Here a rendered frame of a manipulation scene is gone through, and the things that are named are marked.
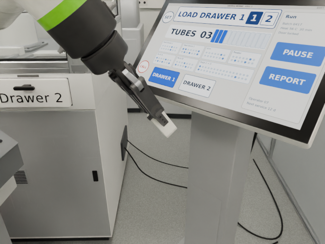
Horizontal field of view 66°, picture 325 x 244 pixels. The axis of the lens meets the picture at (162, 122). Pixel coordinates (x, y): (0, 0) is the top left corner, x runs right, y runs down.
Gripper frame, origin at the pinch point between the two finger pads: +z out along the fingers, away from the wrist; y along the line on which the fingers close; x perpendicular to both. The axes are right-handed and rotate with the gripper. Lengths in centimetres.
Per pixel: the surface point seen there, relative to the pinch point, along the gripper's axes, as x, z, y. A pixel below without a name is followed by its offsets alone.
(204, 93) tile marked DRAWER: -13.0, 5.9, 4.4
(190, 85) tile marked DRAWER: -12.8, 4.6, 9.0
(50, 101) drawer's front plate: 20, -2, 59
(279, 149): -64, 137, 61
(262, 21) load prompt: -33.7, 1.3, 2.4
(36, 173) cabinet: 49, 20, 69
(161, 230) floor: 33, 92, 54
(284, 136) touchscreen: -14.2, 12.1, -15.0
